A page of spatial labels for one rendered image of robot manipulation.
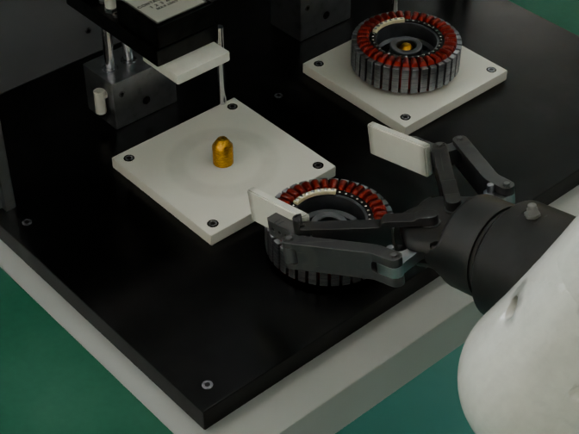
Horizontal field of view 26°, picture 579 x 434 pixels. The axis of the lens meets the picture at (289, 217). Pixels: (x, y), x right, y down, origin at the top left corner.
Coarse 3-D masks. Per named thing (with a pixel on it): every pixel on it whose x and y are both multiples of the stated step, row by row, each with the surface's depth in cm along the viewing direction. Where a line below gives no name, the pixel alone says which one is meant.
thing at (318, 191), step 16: (288, 192) 110; (304, 192) 110; (320, 192) 110; (336, 192) 111; (352, 192) 110; (368, 192) 110; (304, 208) 110; (320, 208) 111; (336, 208) 111; (352, 208) 110; (368, 208) 109; (384, 208) 109; (272, 240) 106; (272, 256) 108; (288, 272) 107; (304, 272) 105
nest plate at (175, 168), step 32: (192, 128) 122; (224, 128) 122; (256, 128) 122; (128, 160) 118; (160, 160) 118; (192, 160) 118; (256, 160) 118; (288, 160) 118; (320, 160) 118; (160, 192) 114; (192, 192) 114; (224, 192) 114; (192, 224) 111; (224, 224) 111
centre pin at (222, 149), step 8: (224, 136) 116; (216, 144) 116; (224, 144) 116; (232, 144) 116; (216, 152) 116; (224, 152) 116; (232, 152) 116; (216, 160) 117; (224, 160) 116; (232, 160) 117
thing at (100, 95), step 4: (96, 88) 121; (100, 88) 121; (96, 92) 121; (100, 92) 121; (104, 92) 121; (96, 96) 121; (100, 96) 121; (104, 96) 121; (96, 100) 121; (100, 100) 121; (104, 100) 122; (96, 104) 122; (100, 104) 122; (104, 104) 122; (96, 108) 122; (100, 108) 122; (104, 108) 122; (96, 112) 122; (100, 112) 122; (104, 112) 122; (100, 116) 123; (104, 116) 123
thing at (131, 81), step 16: (96, 64) 123; (128, 64) 123; (144, 64) 123; (96, 80) 122; (112, 80) 120; (128, 80) 121; (144, 80) 122; (160, 80) 124; (112, 96) 121; (128, 96) 122; (144, 96) 124; (160, 96) 125; (176, 96) 127; (112, 112) 122; (128, 112) 123; (144, 112) 125
